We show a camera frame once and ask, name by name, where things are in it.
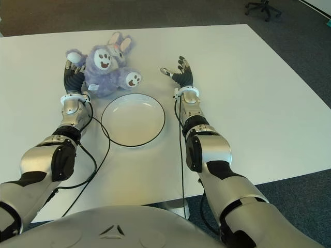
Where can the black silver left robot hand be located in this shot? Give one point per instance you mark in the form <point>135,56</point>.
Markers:
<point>73,81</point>

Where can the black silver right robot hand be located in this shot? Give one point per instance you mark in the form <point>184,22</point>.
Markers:
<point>184,77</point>

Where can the purple plush bunny doll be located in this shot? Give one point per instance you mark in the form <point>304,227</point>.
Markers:
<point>108,77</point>

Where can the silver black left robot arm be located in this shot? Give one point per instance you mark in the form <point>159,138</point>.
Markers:
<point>38,157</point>

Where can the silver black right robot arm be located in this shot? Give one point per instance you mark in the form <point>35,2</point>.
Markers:
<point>212,147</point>

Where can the white plate black rim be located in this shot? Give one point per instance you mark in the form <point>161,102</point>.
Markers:
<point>134,121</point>

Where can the black office chair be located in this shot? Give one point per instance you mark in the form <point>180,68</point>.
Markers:
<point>266,7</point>

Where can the silver table leg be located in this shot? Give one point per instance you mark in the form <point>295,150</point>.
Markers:
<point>178,205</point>

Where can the grey robot torso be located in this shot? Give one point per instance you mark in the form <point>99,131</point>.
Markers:
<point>116,227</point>

